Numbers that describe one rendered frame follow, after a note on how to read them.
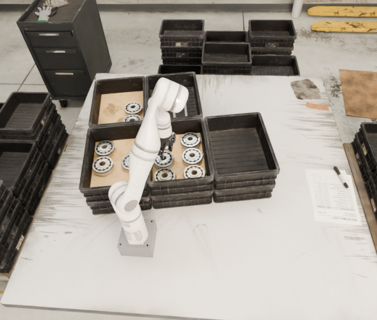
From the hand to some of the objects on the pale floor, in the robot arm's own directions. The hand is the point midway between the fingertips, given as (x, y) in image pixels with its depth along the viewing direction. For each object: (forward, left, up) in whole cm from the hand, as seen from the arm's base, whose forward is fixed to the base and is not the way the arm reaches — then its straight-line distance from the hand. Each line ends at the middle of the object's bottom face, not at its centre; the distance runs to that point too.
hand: (166, 152), depth 159 cm
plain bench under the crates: (+15, -13, -88) cm, 90 cm away
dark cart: (+162, +109, -73) cm, 208 cm away
